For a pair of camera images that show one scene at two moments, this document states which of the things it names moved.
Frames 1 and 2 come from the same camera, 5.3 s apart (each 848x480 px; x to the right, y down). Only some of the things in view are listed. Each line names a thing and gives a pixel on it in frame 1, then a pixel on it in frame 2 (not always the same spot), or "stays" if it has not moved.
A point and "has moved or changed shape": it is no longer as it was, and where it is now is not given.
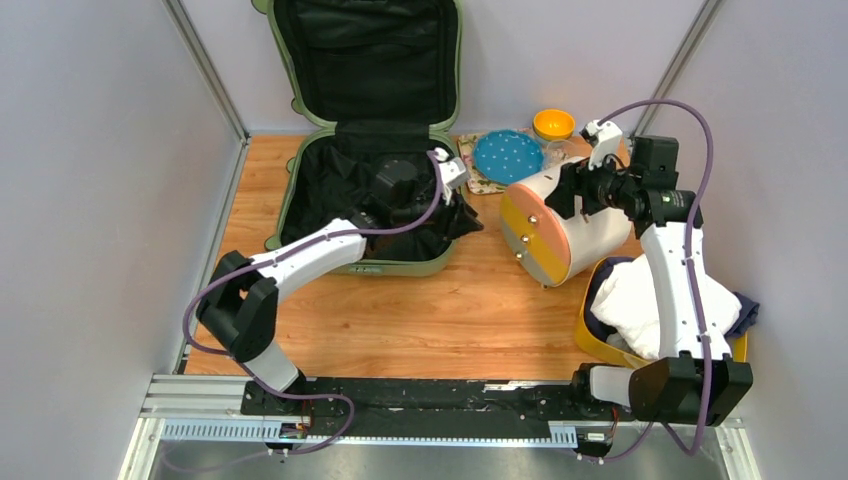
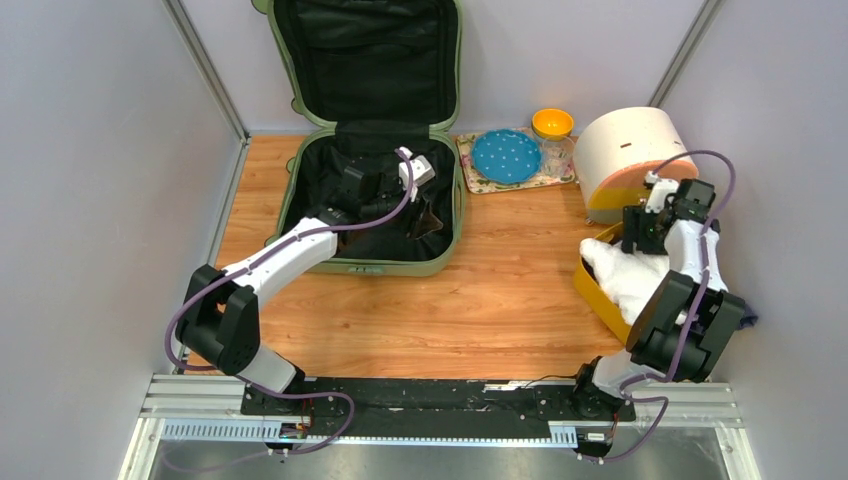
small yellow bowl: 553,125 stays
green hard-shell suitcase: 370,82 stays
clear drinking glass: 556,151 stays
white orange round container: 549,247 has moved or changed shape
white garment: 625,305 has moved or changed shape
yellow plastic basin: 597,343 to 598,299
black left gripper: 464,221 to 424,223
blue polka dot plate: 505,156 stays
